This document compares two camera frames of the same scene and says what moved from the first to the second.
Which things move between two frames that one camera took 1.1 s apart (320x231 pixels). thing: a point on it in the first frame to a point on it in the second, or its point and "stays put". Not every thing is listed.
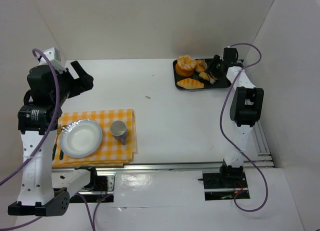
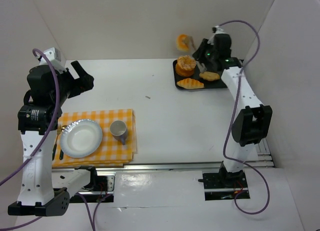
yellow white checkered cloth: (111, 153) stays put
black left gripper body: (75, 81) stays put
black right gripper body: (217, 67) to (201, 52)
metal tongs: (211, 78) to (201, 66)
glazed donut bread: (199, 66) to (182, 42)
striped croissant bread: (190, 83) stays put
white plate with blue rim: (81, 138) stays put
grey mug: (119, 130) stays put
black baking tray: (222, 83) stays put
